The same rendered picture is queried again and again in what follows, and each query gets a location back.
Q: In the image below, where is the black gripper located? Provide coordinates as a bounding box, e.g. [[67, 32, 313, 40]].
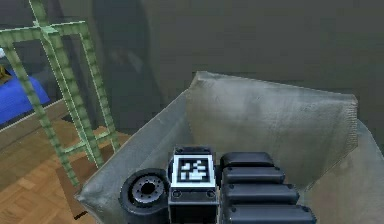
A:
[[118, 168, 172, 224]]

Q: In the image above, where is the grey armchair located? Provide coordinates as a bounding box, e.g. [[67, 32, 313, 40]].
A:
[[75, 70, 384, 224]]

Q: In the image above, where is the blue bed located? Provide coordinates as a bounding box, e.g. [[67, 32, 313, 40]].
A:
[[0, 64, 52, 126]]

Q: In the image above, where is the green frame table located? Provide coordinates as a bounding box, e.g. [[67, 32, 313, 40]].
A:
[[0, 0, 122, 188]]

